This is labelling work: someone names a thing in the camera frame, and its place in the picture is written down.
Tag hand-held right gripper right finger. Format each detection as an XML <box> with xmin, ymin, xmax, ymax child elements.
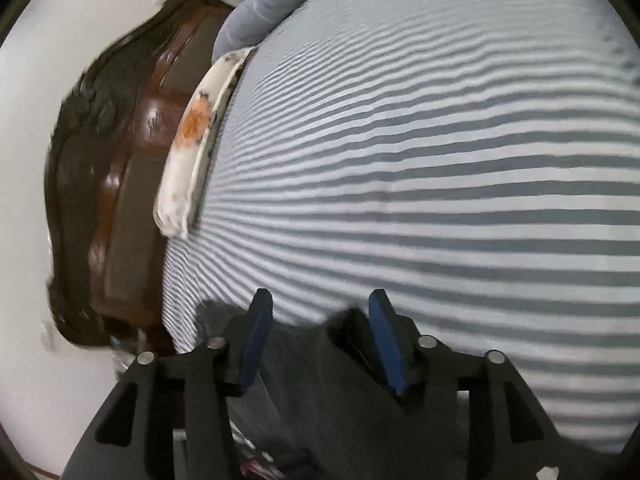
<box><xmin>367</xmin><ymin>288</ymin><xmax>581</xmax><ymax>480</ymax></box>

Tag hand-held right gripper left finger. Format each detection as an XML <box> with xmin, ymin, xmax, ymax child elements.
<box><xmin>60</xmin><ymin>287</ymin><xmax>275</xmax><ymax>480</ymax></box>

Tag dark grey denim pants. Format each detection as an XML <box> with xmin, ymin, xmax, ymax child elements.
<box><xmin>192</xmin><ymin>300</ymin><xmax>481</xmax><ymax>480</ymax></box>

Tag grey white striped bed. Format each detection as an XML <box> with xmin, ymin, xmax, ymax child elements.
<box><xmin>160</xmin><ymin>0</ymin><xmax>640</xmax><ymax>456</ymax></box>

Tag carved wooden headboard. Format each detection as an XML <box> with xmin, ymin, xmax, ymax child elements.
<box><xmin>44</xmin><ymin>0</ymin><xmax>236</xmax><ymax>358</ymax></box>

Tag floral pillow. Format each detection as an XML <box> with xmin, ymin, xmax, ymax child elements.
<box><xmin>152</xmin><ymin>46</ymin><xmax>258</xmax><ymax>240</ymax></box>

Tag grey bolster pillow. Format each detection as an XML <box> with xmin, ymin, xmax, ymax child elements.
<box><xmin>212</xmin><ymin>0</ymin><xmax>351</xmax><ymax>63</ymax></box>

